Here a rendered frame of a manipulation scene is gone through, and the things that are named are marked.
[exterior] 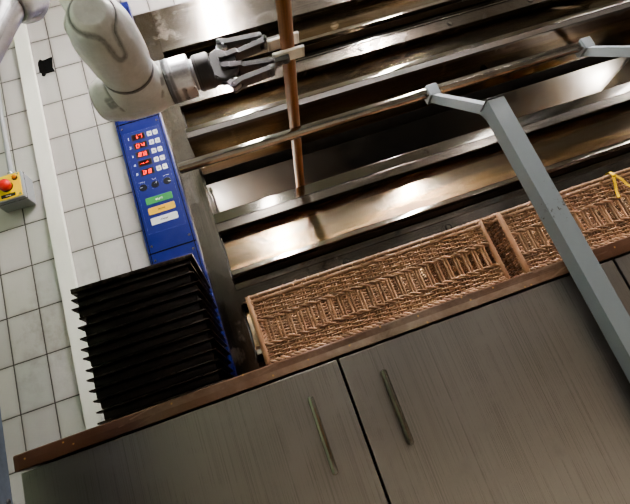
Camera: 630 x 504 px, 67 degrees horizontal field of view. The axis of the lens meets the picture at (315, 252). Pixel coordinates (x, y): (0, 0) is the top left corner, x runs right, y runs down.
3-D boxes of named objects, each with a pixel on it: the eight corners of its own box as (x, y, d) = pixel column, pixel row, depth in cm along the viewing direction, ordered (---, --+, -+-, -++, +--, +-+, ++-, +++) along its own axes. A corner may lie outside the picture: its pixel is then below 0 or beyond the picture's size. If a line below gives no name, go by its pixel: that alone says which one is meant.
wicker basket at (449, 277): (276, 384, 139) (249, 298, 147) (450, 322, 146) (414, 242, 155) (263, 369, 93) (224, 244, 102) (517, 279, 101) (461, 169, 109)
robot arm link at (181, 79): (180, 112, 102) (206, 104, 103) (166, 85, 94) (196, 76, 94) (169, 79, 105) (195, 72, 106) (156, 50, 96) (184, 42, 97)
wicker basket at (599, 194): (462, 317, 146) (426, 238, 155) (623, 259, 152) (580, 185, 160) (526, 275, 100) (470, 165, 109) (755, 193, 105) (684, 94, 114)
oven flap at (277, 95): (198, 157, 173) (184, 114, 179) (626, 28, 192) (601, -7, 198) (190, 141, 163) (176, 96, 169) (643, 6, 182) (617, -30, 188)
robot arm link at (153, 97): (181, 117, 103) (164, 83, 91) (111, 138, 102) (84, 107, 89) (167, 74, 105) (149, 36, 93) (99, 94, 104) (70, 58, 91)
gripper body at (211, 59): (194, 71, 105) (234, 59, 106) (204, 101, 102) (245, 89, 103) (184, 46, 98) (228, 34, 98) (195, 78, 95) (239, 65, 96)
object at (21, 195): (7, 213, 159) (3, 188, 162) (37, 204, 160) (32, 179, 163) (-7, 204, 152) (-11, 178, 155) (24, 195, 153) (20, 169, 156)
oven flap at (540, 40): (187, 138, 151) (203, 175, 169) (670, -6, 170) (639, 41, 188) (185, 132, 152) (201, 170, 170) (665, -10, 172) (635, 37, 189)
